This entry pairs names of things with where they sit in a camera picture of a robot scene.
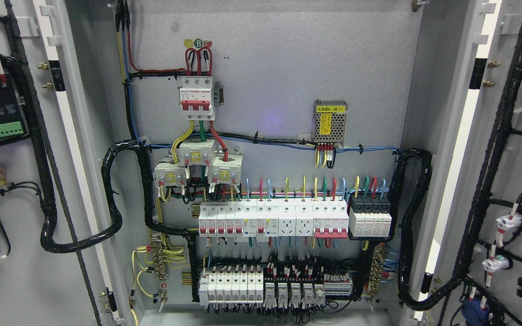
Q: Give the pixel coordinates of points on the grey cabinet door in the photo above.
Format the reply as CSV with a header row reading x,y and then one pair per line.
x,y
465,108
39,288

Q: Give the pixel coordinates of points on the white current transformers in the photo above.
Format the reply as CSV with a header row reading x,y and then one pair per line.
x,y
194,158

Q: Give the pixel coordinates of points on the white socket breaker row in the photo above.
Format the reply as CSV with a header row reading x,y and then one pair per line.
x,y
296,218

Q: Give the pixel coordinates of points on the metal mesh power supply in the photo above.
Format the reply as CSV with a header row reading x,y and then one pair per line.
x,y
329,121

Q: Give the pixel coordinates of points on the red main circuit breaker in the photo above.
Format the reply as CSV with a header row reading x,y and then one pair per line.
x,y
198,97

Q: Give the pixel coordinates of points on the black surge protector block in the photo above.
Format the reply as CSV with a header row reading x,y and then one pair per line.
x,y
369,219

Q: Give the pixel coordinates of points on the white lower breaker row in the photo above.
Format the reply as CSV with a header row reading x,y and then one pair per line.
x,y
231,285

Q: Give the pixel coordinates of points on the brass ground terminal bar left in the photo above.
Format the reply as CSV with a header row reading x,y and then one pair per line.
x,y
159,264

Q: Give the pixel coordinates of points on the brass ground terminal bar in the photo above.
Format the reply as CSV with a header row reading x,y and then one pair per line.
x,y
375,274
159,264

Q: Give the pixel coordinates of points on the brass ground terminal bar right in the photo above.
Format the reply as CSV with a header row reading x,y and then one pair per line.
x,y
375,274

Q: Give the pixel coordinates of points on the red handle circuit breaker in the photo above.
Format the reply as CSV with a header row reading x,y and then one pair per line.
x,y
330,220

